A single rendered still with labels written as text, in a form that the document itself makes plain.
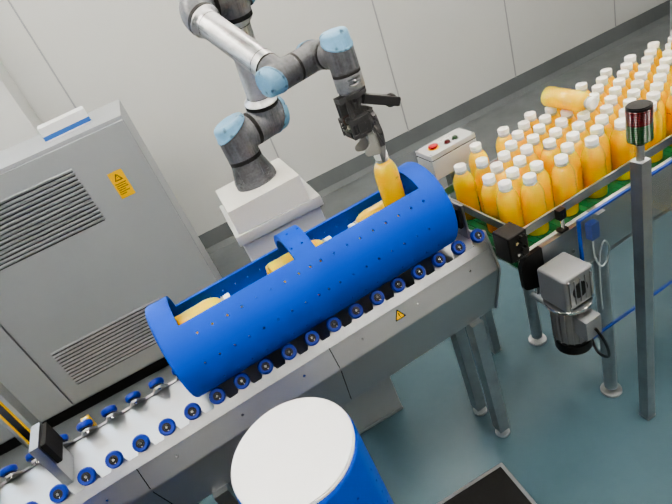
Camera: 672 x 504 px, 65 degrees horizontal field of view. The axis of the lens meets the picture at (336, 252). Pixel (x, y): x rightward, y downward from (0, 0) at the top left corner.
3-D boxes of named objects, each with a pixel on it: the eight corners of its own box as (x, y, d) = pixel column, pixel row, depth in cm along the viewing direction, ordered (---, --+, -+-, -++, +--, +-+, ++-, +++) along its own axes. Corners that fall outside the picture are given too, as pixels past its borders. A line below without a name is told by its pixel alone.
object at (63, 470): (65, 460, 147) (30, 426, 139) (78, 452, 148) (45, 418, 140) (65, 487, 139) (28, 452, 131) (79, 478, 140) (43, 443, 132)
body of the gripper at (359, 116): (344, 138, 144) (329, 96, 138) (369, 124, 146) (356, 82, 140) (356, 143, 138) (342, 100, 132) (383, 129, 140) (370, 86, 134)
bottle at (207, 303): (172, 351, 137) (234, 314, 141) (157, 329, 136) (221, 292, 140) (172, 345, 144) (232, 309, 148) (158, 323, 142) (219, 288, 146)
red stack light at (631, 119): (619, 125, 138) (618, 111, 136) (637, 114, 139) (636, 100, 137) (641, 129, 133) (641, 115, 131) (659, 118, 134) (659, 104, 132)
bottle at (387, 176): (382, 217, 157) (364, 162, 148) (395, 204, 161) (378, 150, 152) (401, 219, 153) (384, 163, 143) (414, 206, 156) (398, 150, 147)
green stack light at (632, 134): (620, 142, 141) (619, 125, 138) (637, 131, 142) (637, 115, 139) (642, 147, 135) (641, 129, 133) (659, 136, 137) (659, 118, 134)
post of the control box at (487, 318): (489, 350, 250) (442, 166, 198) (495, 345, 251) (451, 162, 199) (494, 354, 247) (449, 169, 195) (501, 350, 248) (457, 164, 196)
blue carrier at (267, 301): (181, 351, 163) (135, 289, 145) (410, 217, 182) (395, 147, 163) (207, 417, 142) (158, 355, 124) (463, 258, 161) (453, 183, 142)
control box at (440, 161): (421, 174, 199) (414, 150, 193) (463, 151, 203) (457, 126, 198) (436, 181, 191) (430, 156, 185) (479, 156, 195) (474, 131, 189)
